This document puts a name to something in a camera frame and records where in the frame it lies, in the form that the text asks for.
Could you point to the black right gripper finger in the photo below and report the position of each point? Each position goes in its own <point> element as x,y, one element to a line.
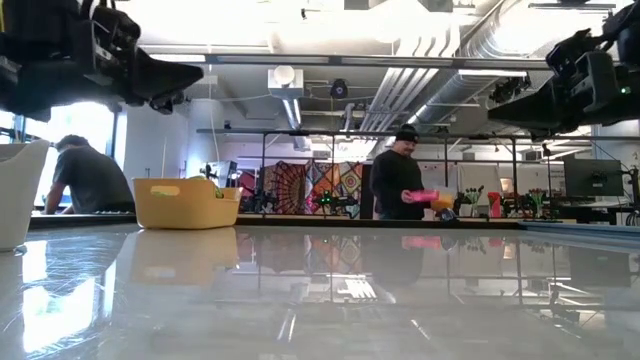
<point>535,110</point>

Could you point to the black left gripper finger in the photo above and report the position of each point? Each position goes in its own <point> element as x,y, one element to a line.
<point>165,75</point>
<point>165,105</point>

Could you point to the white plastic basket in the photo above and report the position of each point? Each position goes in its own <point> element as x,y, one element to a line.
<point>20,200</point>

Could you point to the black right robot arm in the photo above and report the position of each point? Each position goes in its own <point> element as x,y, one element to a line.
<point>627,30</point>

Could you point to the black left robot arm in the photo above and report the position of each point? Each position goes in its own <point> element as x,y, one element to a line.
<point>35,75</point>

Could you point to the black track light cluster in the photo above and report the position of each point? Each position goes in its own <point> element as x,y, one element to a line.
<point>510,89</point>

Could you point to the large bright window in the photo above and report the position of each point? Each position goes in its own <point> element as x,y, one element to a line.
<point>75,125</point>

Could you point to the black computer monitor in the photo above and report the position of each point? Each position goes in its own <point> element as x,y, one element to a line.
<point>592,175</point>

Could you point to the white curtain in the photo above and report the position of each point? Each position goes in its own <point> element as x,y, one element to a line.
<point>475,177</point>

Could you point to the red container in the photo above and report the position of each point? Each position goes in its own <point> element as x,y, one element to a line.
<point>494,205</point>

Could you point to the person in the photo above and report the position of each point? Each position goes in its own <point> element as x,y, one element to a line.
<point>90,180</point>
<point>395,180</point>

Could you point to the yellow plastic basket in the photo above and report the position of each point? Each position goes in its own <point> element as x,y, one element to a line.
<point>190,210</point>

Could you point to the white ceiling lamp box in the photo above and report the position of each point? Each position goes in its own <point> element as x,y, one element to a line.
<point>285,82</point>

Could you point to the orange container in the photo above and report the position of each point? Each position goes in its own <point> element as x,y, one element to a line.
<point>444,202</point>

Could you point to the pink container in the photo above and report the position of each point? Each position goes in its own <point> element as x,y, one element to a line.
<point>425,195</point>

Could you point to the colourful patterned tapestry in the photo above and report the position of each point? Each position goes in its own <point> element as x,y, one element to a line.
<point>290,185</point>

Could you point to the black ceiling spotlight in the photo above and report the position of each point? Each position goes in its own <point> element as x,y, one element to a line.
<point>339,89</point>

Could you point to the aluminium beam with light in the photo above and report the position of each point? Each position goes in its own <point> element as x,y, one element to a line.
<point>350,61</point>

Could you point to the silver ceiling duct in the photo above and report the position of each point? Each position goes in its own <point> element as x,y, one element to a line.
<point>450,95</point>

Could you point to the black table frame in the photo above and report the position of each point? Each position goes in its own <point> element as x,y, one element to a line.
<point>300,220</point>

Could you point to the black metal rack frame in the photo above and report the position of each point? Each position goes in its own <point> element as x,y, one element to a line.
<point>350,134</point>

